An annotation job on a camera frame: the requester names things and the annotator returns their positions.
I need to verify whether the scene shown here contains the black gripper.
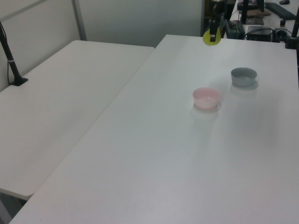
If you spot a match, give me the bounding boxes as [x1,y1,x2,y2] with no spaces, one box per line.
[209,0,227,42]

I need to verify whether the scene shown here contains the green pear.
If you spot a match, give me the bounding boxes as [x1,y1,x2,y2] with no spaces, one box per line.
[202,25,222,47]

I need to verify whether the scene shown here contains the grey plastic bowl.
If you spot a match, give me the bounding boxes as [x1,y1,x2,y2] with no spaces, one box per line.
[230,67,258,87]

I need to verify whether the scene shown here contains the pink plastic bowl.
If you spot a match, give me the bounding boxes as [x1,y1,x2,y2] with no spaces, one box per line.
[192,87,221,109]

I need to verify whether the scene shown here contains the dark green equipment box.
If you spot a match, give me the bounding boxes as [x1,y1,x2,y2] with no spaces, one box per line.
[225,20,246,40]

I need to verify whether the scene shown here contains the black stand with flat base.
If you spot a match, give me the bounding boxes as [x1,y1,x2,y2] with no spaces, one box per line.
[241,0,264,25]

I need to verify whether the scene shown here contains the brown flat board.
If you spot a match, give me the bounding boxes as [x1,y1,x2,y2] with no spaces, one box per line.
[247,9,271,18]

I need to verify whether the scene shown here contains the black electronics box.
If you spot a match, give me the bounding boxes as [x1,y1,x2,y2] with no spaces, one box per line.
[245,25,274,42]

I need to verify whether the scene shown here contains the black keyboard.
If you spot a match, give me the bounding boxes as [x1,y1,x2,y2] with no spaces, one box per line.
[265,2,297,20]

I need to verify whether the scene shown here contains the smaller white table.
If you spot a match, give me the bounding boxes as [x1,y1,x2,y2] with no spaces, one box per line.
[0,40,156,201]

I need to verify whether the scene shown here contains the black clamped camera pole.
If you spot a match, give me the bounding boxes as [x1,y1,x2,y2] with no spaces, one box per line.
[284,17,299,49]

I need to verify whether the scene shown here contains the grey metal partition post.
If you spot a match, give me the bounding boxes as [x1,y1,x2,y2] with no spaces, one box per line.
[71,0,87,42]

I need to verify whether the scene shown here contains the black camera pole with base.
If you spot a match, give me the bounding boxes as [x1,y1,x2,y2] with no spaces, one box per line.
[0,20,29,87]

